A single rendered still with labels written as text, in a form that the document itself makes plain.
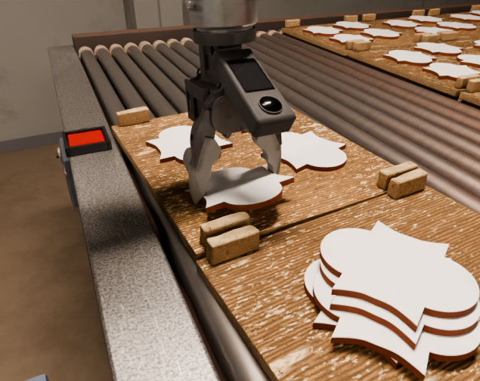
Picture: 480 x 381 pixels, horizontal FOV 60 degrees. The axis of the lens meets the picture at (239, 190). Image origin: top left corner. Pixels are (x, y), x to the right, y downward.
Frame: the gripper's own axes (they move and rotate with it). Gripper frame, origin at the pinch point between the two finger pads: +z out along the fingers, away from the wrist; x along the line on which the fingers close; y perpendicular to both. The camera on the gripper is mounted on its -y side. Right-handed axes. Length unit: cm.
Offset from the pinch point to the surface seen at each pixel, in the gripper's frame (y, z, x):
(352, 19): 94, -3, -103
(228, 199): -3.6, -1.5, 3.4
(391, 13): 101, -2, -131
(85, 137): 31.4, 0.2, 14.2
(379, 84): 33, 3, -58
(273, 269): -13.8, 1.8, 3.5
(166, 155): 15.1, -0.4, 4.8
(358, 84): 36, 2, -53
